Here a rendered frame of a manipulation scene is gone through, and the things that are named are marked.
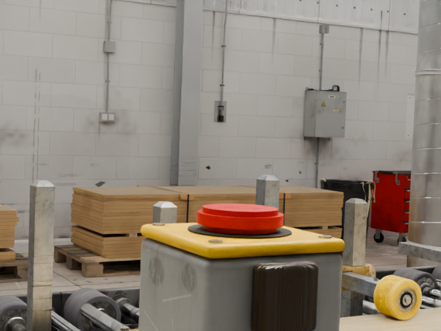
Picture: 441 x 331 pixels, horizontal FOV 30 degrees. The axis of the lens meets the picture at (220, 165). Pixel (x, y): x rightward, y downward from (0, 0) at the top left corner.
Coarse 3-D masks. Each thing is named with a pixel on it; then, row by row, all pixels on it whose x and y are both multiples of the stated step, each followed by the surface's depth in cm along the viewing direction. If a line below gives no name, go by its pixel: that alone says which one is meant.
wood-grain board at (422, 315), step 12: (420, 312) 167; (432, 312) 168; (348, 324) 154; (360, 324) 155; (372, 324) 155; (384, 324) 155; (396, 324) 156; (408, 324) 156; (420, 324) 157; (432, 324) 157
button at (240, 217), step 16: (208, 208) 37; (224, 208) 37; (240, 208) 37; (256, 208) 38; (272, 208) 38; (208, 224) 36; (224, 224) 36; (240, 224) 36; (256, 224) 36; (272, 224) 36
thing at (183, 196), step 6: (144, 186) 756; (150, 186) 757; (180, 192) 701; (282, 192) 740; (288, 192) 744; (180, 198) 687; (186, 198) 690; (192, 198) 693; (186, 216) 691; (186, 222) 692
